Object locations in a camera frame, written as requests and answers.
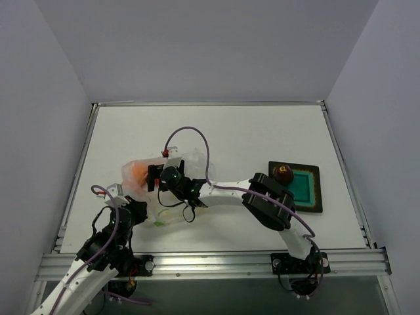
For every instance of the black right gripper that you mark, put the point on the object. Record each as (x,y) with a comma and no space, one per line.
(151,178)

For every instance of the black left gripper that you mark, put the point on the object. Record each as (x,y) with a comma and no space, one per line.
(138,207)

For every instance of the orange fake fruit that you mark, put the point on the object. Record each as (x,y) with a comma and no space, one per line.
(140,174)

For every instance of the translucent lemon print plastic bag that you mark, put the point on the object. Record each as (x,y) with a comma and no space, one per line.
(163,207)

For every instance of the dark purple fake fruit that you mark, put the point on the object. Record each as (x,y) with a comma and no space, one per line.
(283,174)

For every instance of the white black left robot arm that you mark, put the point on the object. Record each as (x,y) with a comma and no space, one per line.
(105,255)

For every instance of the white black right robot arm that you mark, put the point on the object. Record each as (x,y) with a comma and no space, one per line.
(269,202)

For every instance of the black teal square plate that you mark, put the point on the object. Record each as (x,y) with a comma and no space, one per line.
(306,186)

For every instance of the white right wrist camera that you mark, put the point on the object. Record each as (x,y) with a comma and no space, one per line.
(173,157)

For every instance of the aluminium table edge rail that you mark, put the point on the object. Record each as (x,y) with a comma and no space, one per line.
(75,181)

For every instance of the aluminium front frame rail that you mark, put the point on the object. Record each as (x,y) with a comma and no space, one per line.
(257,264)

